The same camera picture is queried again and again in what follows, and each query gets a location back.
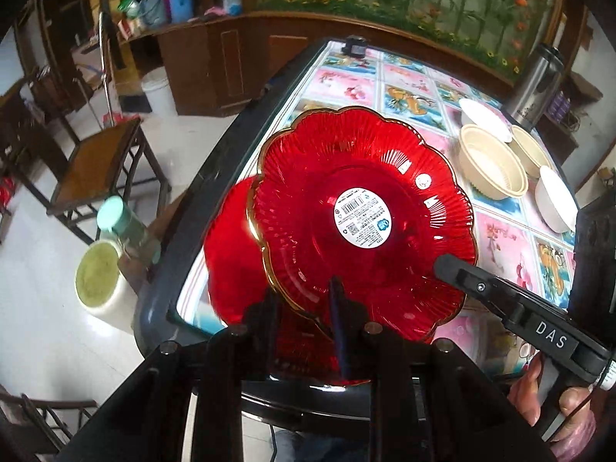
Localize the person's right hand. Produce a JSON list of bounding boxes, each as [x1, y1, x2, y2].
[[507, 353, 600, 462]]

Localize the blue bag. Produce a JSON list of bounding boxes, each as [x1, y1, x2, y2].
[[139, 0, 170, 28]]

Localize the white bowl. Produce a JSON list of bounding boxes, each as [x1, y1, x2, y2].
[[458, 97, 514, 144], [534, 166, 579, 234]]

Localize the red glass plate with label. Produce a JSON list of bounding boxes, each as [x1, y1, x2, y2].
[[245, 106, 479, 388]]

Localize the person's blue trousers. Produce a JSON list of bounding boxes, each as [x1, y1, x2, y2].
[[274, 429, 340, 462]]

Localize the steel thermos flask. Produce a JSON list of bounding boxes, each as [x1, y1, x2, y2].
[[503, 43, 565, 128]]

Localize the white bucket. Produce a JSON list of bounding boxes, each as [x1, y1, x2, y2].
[[141, 67, 180, 117]]

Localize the black power adapter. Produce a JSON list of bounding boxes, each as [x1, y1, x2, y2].
[[341, 35, 369, 57]]

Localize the wooden cabinet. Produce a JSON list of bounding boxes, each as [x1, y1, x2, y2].
[[115, 10, 513, 117]]

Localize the black framed table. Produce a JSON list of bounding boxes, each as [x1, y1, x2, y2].
[[135, 37, 616, 427]]

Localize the white tub green contents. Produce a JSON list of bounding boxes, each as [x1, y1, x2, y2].
[[74, 241, 141, 334]]

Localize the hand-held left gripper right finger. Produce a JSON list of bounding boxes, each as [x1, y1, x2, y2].
[[328, 276, 554, 462]]

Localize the metal mop handle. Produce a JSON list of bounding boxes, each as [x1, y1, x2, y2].
[[97, 11, 117, 128]]

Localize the printed fruit tablecloth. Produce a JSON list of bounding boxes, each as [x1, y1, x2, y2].
[[176, 41, 578, 381]]

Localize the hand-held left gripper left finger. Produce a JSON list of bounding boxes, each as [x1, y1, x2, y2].
[[58, 293, 280, 462]]

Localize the green lidded jar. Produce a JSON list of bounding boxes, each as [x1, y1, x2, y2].
[[96, 196, 162, 264]]

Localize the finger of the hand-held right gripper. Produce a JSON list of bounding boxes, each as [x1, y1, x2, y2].
[[434, 254, 530, 328]]

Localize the flower wall mural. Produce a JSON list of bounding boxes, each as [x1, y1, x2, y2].
[[255, 0, 565, 85]]

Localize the large beige bowl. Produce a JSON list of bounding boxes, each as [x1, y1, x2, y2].
[[456, 124, 529, 199]]

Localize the dark wooden chair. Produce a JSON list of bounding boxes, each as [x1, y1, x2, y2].
[[0, 384, 99, 462]]

